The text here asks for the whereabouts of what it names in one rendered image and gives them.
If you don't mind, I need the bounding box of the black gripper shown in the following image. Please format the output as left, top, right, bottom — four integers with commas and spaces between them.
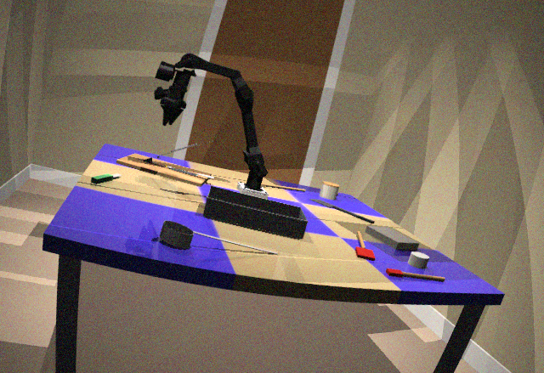
160, 83, 188, 126

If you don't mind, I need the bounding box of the white short cylinder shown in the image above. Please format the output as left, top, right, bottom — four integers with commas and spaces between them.
408, 251, 429, 269

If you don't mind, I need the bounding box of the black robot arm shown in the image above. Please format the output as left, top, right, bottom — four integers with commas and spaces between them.
154, 53, 268, 192

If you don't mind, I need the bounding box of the light orange flat square board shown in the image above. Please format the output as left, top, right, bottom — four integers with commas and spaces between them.
116, 153, 212, 187

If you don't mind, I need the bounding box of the red spatula with wooden handle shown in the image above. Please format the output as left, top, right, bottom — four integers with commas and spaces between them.
355, 230, 375, 261

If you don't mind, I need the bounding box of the grey saucepan with long handle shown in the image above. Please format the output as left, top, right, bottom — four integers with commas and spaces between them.
160, 221, 277, 254

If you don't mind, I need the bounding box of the grey cylindrical jar with orange lid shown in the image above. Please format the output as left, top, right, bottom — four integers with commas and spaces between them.
319, 181, 339, 200

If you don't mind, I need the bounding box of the black flat bar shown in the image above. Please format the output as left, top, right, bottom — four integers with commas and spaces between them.
309, 199, 375, 223

